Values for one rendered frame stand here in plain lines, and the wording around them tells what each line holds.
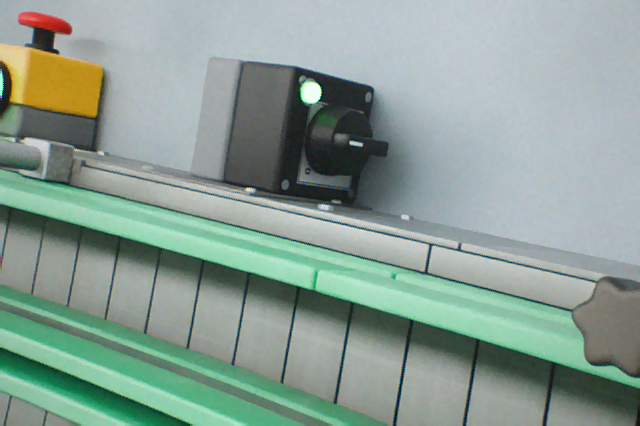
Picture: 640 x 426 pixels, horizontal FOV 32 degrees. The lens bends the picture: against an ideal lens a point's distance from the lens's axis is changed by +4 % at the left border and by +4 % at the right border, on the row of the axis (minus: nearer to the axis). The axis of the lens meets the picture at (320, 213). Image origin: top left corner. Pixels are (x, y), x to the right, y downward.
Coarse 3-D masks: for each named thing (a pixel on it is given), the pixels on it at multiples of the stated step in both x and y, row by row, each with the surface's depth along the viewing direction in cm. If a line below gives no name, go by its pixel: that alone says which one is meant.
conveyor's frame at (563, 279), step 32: (96, 160) 73; (128, 160) 83; (128, 192) 68; (160, 192) 66; (192, 192) 64; (224, 192) 63; (256, 224) 60; (288, 224) 59; (320, 224) 57; (352, 224) 56; (384, 224) 56; (416, 224) 62; (384, 256) 54; (416, 256) 53; (448, 256) 52; (480, 256) 51; (512, 256) 50; (544, 256) 52; (576, 256) 57; (512, 288) 50; (544, 288) 49; (576, 288) 48
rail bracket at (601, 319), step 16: (608, 288) 33; (624, 288) 32; (592, 304) 33; (608, 304) 32; (624, 304) 32; (576, 320) 33; (592, 320) 33; (608, 320) 32; (624, 320) 32; (592, 336) 33; (608, 336) 32; (624, 336) 32; (592, 352) 33; (608, 352) 32; (624, 352) 32; (624, 368) 32
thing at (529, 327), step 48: (0, 192) 61; (48, 192) 62; (144, 240) 53; (192, 240) 51; (240, 240) 53; (288, 240) 58; (336, 288) 45; (384, 288) 44; (432, 288) 49; (480, 288) 50; (480, 336) 40; (528, 336) 39; (576, 336) 39
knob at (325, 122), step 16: (320, 112) 67; (336, 112) 67; (352, 112) 67; (320, 128) 66; (336, 128) 66; (352, 128) 67; (368, 128) 68; (320, 144) 66; (336, 144) 65; (352, 144) 65; (368, 144) 66; (384, 144) 67; (320, 160) 67; (336, 160) 66; (352, 160) 67
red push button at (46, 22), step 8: (24, 16) 88; (32, 16) 88; (40, 16) 88; (48, 16) 88; (24, 24) 89; (32, 24) 88; (40, 24) 88; (48, 24) 88; (56, 24) 88; (64, 24) 89; (40, 32) 89; (48, 32) 89; (56, 32) 90; (64, 32) 89; (32, 40) 89; (40, 40) 89; (48, 40) 89
